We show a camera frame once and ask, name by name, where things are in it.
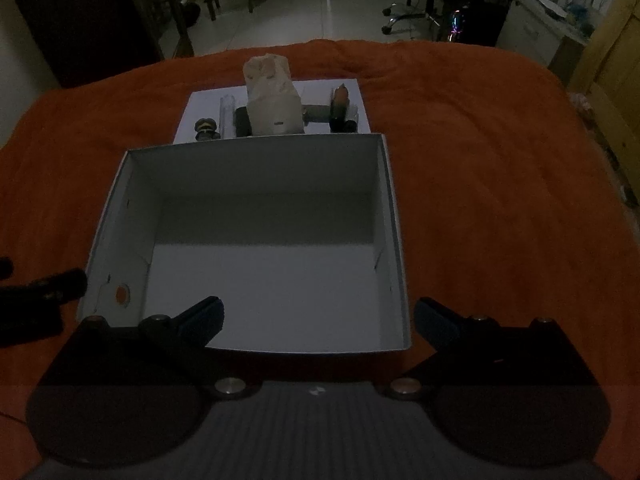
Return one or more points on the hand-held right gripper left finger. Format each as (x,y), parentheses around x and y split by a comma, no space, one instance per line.
(202,319)

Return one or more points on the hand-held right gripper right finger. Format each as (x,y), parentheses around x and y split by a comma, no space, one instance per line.
(435,324)

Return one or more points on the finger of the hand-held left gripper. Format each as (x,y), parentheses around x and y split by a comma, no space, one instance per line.
(62,284)
(5,268)

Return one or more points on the white cardboard box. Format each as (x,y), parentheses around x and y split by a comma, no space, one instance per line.
(270,290)

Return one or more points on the orange blanket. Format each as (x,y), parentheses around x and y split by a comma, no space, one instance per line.
(500,185)

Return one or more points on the clear plastic tube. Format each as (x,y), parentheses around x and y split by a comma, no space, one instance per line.
(227,115)

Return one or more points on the grey cylinder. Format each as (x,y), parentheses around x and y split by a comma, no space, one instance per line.
(316,113)

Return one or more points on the brown tapered bottle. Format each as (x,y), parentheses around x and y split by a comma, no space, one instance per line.
(339,105)

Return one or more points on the dark wooden cabinet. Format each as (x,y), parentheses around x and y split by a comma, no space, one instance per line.
(75,15)

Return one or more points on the computer tower with coloured lights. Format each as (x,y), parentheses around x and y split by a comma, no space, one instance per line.
(475,22)

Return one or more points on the white cabinet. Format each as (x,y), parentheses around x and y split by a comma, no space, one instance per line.
(530,32)

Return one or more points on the yellow wooden board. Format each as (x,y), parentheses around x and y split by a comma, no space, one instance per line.
(607,60)

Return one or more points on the white plate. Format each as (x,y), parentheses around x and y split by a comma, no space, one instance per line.
(552,6)

